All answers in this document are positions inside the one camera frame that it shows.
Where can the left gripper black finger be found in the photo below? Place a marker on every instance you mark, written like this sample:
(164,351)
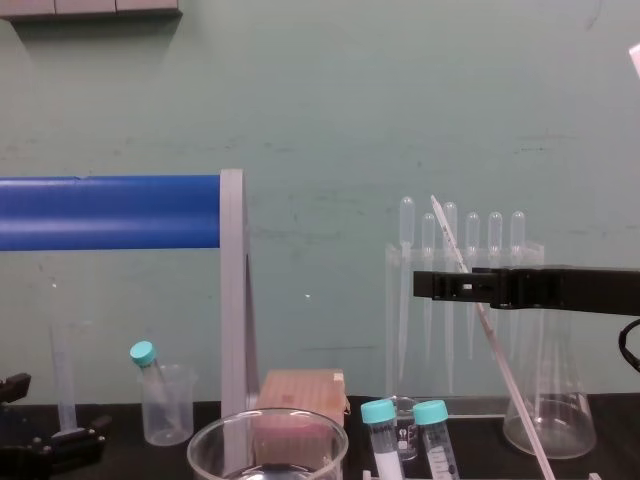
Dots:
(75,445)
(15,387)

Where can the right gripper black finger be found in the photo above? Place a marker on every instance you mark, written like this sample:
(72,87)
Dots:
(495,271)
(425,284)

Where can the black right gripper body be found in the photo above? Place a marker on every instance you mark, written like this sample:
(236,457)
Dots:
(580,292)

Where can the long glass thermometer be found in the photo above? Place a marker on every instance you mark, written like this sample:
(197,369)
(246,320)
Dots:
(510,385)

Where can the clear acrylic pipette rack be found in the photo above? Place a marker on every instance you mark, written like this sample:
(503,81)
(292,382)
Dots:
(535,255)

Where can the small clear plastic beaker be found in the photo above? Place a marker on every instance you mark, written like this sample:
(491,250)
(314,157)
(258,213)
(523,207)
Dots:
(175,410)

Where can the teal capped centrifuge tube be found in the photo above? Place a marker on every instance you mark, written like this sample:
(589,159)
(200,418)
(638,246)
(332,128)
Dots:
(380,420)
(432,415)
(142,353)

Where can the large clear glass beaker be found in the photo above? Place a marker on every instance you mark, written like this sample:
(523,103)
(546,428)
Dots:
(270,440)

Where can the clear plastic transfer pipette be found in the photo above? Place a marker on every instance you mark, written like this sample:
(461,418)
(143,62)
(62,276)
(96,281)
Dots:
(428,235)
(495,230)
(450,215)

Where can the clear plastic graduated cylinder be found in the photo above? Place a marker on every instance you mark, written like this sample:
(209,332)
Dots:
(65,380)

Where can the clear glass conical flask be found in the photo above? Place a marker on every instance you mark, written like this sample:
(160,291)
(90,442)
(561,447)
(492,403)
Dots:
(555,420)

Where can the brown pipette tip box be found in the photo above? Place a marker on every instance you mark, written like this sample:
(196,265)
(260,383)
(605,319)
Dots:
(300,395)

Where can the grey upright stand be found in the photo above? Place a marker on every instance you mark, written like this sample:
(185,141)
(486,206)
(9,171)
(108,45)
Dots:
(232,300)

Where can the blue roll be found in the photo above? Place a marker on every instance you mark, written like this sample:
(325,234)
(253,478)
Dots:
(110,212)

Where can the white flat object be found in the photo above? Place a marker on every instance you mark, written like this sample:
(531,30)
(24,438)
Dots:
(635,60)

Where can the grey wall cabinet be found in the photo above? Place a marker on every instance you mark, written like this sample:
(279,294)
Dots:
(90,9)

